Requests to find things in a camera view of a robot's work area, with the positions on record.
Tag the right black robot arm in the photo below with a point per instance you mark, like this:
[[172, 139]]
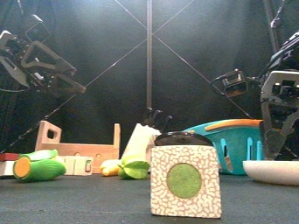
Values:
[[285, 54]]

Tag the green toy vegetable piece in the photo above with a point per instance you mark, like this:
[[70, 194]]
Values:
[[38, 154]]

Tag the toy sushi roll green centre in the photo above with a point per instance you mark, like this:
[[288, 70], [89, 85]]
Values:
[[184, 179]]

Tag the red and white toy piece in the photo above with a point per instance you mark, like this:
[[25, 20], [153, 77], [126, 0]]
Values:
[[6, 164]]

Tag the green toy lime piece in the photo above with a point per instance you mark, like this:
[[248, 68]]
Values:
[[134, 169]]

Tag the white bowl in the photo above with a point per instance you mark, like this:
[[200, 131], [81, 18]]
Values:
[[272, 172]]

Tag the wooden toy crate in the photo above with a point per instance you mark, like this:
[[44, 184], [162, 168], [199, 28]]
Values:
[[73, 147]]

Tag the white toy knife block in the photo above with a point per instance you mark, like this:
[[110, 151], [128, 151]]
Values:
[[138, 141]]

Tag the green toy corn cob half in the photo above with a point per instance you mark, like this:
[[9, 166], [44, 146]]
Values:
[[37, 168]]

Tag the yellow toy lemon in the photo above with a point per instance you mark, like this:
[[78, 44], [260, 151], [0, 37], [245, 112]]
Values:
[[109, 168]]

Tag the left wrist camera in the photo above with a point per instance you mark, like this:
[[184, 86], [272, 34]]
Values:
[[37, 29]]

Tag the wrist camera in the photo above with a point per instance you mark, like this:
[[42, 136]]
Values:
[[37, 29], [233, 83]]

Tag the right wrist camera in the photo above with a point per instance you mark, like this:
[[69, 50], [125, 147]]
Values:
[[233, 83]]

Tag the slanted dark frame pole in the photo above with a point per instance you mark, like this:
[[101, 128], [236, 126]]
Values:
[[271, 24]]

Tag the vertical metal frame pole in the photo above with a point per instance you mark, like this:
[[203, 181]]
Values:
[[148, 55]]

